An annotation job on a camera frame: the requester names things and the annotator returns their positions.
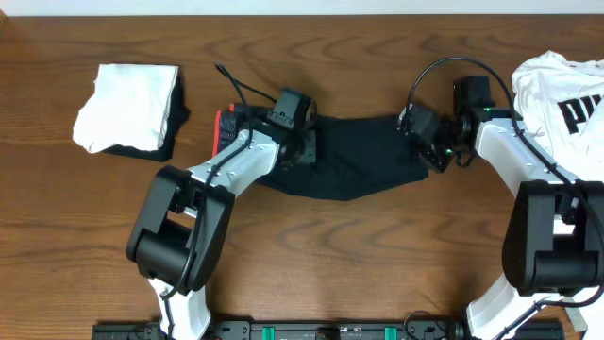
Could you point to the folded black garment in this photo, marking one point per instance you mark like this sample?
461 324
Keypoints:
178 116

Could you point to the white printed t-shirt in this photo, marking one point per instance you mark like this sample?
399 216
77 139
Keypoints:
561 102

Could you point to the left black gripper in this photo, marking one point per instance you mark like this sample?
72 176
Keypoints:
226 130

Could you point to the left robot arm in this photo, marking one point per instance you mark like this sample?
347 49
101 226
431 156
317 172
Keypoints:
181 228

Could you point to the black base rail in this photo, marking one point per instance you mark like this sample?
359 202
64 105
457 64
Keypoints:
243 330

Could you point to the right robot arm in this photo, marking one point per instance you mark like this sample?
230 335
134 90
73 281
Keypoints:
552 254

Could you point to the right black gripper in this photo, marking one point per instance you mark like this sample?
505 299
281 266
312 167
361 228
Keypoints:
425 154

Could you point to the folded white cloth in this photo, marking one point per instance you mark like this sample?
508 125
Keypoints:
130 106

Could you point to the black pants red waistband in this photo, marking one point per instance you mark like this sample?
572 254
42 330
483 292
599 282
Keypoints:
353 158

